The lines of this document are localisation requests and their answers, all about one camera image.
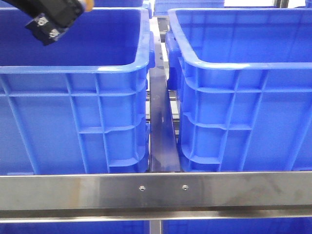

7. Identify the right rail screw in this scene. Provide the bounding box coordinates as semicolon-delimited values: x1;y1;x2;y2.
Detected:
182;184;189;191

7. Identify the yellow button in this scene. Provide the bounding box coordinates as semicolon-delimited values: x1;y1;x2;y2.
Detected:
81;0;94;12

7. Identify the large blue crate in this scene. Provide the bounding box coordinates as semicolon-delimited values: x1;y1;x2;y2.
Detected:
166;8;312;172
0;8;155;176

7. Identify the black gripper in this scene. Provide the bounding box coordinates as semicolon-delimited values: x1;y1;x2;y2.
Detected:
0;0;83;46

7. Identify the steel centre divider bar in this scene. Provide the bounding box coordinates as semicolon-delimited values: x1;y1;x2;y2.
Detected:
150;34;181;172

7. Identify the blue crate back right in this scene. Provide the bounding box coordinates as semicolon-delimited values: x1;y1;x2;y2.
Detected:
154;0;225;16

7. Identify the steel lower centre post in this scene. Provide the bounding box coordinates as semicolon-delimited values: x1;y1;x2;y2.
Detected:
149;220;163;234

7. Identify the dark vertical post background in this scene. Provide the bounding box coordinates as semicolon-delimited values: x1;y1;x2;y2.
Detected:
274;0;289;8

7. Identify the steel front rail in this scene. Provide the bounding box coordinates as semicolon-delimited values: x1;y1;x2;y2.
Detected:
0;171;312;223

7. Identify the large blue crate left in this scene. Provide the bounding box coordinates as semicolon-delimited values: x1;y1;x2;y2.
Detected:
0;8;155;176

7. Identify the blue crate lower left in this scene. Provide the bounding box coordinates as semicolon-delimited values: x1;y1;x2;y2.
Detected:
0;221;149;234

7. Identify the blue crate back left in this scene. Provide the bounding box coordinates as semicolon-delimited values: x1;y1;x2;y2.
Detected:
94;0;153;19

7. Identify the large blue crate right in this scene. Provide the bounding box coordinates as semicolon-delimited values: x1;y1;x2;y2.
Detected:
166;8;312;172

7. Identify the blue crate lower right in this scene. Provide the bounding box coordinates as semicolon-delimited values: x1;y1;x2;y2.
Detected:
163;217;312;234

